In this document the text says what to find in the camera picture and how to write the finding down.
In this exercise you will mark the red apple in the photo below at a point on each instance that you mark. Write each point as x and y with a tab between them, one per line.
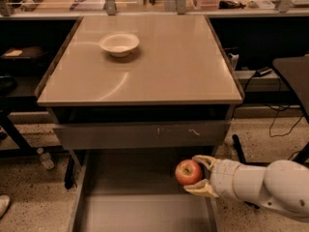
188	172

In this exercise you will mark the black phone device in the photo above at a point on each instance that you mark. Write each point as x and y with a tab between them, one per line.
263	71

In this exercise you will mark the white paper bowl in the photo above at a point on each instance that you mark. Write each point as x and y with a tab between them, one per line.
119	44

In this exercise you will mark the open middle drawer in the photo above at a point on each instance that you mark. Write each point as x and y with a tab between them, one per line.
135	190

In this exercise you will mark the clear plastic bottle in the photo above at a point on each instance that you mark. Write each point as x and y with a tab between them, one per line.
46	159

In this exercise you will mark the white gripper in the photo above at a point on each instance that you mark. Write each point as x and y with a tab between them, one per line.
225	178

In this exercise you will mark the grey drawer cabinet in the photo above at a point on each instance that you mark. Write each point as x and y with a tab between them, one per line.
177	73

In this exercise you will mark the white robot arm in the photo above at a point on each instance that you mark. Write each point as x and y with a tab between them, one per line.
281	187

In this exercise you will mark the white shoe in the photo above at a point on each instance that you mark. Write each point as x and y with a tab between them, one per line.
5	202

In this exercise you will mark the black bag with label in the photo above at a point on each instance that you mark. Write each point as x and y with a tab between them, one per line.
25	60

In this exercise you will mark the closed top drawer front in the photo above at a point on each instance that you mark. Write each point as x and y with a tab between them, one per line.
141	135

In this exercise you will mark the black table leg bar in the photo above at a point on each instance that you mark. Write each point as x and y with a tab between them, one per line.
238	148

